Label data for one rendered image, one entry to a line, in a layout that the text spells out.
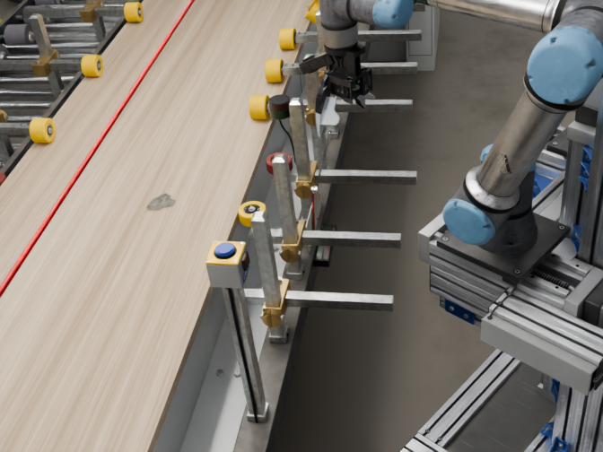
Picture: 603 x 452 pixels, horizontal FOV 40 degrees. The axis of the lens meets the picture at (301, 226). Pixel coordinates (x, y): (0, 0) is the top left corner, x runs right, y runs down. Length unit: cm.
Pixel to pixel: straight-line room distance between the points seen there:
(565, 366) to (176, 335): 88
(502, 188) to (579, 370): 42
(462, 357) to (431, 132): 154
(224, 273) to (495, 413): 124
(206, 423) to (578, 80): 126
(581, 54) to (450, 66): 347
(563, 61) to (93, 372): 122
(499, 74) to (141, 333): 321
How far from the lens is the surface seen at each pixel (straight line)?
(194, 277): 213
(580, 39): 144
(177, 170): 254
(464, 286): 205
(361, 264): 346
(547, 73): 146
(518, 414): 266
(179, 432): 211
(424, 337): 315
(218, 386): 224
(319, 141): 267
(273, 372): 213
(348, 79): 174
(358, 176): 247
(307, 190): 245
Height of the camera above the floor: 228
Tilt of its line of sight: 38 degrees down
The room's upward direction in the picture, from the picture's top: 7 degrees counter-clockwise
